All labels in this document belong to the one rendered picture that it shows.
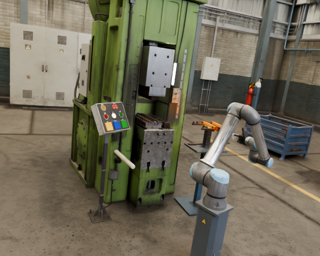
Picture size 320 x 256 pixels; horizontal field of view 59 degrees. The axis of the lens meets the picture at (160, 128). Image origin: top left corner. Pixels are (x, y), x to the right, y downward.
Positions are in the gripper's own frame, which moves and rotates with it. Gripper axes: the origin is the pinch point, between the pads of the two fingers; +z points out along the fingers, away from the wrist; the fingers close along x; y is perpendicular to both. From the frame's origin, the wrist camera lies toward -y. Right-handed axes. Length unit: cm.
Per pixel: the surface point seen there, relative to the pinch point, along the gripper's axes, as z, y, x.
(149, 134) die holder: 39, 15, -81
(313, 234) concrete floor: -46, 101, 92
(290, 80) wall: 586, -52, 666
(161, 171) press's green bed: 42, 59, -59
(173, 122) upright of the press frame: 65, 6, -42
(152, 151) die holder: 40, 34, -74
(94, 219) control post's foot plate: 21, 99, -135
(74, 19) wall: 637, -145, -112
